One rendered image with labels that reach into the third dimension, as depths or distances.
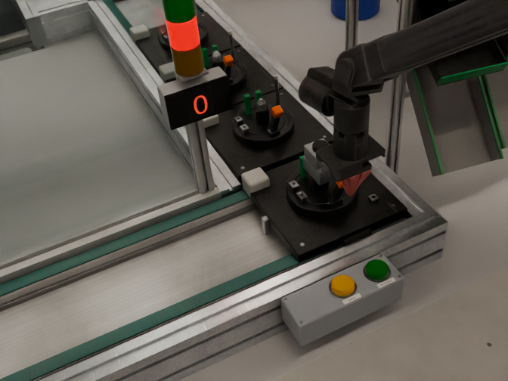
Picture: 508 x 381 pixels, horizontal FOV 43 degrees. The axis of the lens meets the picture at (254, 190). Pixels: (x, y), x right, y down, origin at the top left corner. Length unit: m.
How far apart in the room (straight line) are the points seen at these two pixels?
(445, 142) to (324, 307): 0.43
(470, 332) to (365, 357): 0.20
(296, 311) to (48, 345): 0.44
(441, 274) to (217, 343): 0.46
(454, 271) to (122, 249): 0.65
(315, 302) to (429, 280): 0.27
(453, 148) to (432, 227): 0.18
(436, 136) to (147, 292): 0.63
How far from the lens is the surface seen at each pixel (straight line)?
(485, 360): 1.20
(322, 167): 1.21
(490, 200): 1.47
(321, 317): 1.10
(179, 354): 1.11
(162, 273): 1.25
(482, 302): 1.27
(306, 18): 2.13
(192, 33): 1.08
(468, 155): 1.34
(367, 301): 1.14
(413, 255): 1.26
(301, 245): 1.18
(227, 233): 1.29
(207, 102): 1.15
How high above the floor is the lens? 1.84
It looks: 42 degrees down
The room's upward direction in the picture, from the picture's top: 6 degrees counter-clockwise
